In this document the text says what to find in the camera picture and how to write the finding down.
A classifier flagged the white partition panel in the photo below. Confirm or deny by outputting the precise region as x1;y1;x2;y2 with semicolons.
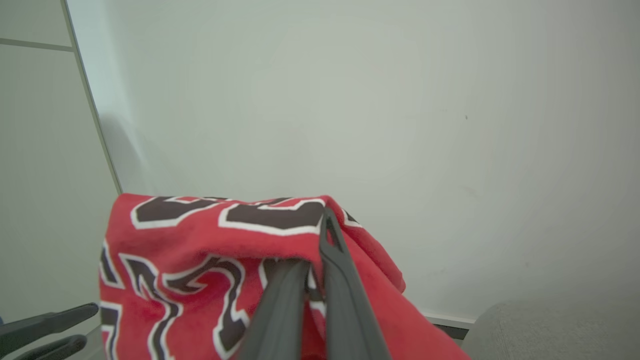
0;0;123;323

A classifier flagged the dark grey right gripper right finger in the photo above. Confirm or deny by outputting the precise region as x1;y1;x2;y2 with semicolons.
318;207;392;360

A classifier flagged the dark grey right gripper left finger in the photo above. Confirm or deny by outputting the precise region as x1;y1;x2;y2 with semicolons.
237;259;312;360

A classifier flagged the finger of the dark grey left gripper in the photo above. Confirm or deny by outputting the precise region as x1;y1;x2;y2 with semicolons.
0;302;99;358
12;334;88;360

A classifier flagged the red lettered garment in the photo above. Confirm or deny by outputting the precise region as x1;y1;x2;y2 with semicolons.
98;193;471;360

